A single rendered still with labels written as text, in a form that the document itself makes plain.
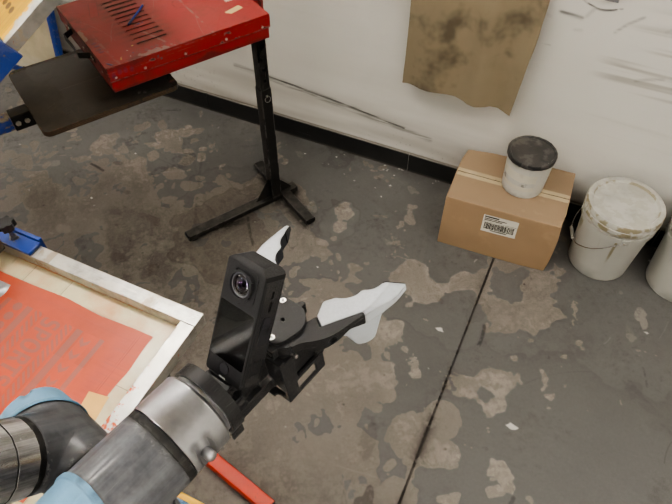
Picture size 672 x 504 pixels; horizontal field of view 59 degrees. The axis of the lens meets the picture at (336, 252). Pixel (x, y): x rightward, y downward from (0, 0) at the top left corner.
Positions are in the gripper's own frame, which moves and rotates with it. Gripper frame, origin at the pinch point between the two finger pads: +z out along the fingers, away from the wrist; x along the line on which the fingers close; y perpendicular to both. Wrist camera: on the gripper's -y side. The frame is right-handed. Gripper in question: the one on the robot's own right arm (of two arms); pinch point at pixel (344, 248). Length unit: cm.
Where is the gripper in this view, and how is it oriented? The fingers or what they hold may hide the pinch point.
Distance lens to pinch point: 60.1
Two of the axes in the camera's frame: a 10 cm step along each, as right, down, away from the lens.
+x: 7.8, 3.9, -5.0
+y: 1.1, 7.0, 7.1
